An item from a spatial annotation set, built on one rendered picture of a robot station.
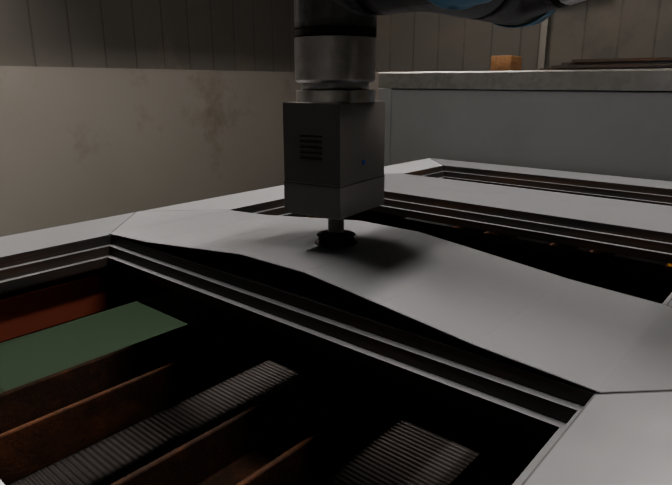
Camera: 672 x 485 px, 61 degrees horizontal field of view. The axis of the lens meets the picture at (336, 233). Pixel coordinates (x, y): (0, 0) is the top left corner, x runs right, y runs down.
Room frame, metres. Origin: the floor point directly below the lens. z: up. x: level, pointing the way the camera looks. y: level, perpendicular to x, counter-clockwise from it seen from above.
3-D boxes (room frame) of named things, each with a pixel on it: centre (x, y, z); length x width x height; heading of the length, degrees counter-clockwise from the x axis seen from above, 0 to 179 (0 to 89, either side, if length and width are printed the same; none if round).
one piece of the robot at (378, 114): (0.57, 0.01, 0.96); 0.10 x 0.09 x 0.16; 57
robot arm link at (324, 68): (0.56, 0.00, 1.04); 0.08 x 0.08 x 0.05
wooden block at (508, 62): (1.79, -0.51, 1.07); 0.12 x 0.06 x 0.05; 148
